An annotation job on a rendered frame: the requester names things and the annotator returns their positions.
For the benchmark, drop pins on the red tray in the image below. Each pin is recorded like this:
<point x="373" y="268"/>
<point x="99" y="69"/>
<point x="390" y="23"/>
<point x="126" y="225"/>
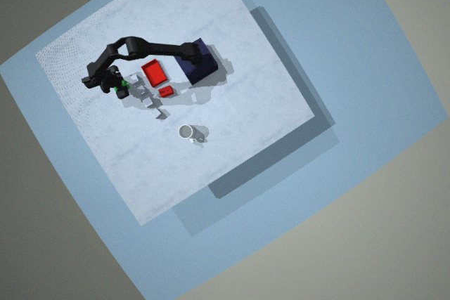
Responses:
<point x="154" y="73"/>

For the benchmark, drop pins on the green gauge with white pin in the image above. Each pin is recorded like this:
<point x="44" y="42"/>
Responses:
<point x="125" y="83"/>

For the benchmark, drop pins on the white mug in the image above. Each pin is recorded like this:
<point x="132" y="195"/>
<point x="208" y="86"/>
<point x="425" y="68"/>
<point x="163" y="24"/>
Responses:
<point x="186" y="131"/>

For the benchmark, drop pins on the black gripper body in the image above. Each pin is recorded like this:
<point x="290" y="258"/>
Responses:
<point x="123" y="92"/>

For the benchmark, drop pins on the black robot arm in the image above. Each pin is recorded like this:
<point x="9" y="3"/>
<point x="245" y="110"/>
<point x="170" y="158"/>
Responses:
<point x="137" y="48"/>

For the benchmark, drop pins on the red block with white cylindrical pin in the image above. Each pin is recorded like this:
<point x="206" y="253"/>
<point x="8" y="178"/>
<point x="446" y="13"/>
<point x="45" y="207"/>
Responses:
<point x="165" y="92"/>

